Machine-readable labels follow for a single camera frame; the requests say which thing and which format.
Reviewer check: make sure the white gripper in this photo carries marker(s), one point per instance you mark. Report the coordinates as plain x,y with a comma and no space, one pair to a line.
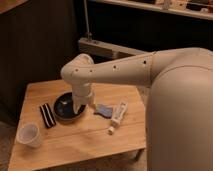
79,100

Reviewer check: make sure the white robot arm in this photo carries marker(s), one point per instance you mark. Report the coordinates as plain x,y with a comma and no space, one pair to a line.
179,110

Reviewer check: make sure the white ceramic cup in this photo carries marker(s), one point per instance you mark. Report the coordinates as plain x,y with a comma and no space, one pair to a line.
29,135

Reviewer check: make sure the black round bowl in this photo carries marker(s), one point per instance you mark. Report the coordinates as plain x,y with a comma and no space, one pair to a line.
63,108

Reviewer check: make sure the white tube with cap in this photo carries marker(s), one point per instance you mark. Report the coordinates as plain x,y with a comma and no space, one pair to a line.
117,117

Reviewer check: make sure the black white striped cloth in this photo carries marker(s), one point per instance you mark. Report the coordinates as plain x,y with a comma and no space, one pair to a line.
47,116

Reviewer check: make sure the small wooden table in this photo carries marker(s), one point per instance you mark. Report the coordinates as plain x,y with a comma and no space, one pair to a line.
87,137

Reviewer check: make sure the long beige case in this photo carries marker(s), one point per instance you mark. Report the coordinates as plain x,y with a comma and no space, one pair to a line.
104,49

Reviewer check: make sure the metal vertical pole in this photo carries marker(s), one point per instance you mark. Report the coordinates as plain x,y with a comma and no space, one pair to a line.
88,33

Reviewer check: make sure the background shelf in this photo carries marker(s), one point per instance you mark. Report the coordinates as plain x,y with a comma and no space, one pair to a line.
187,8

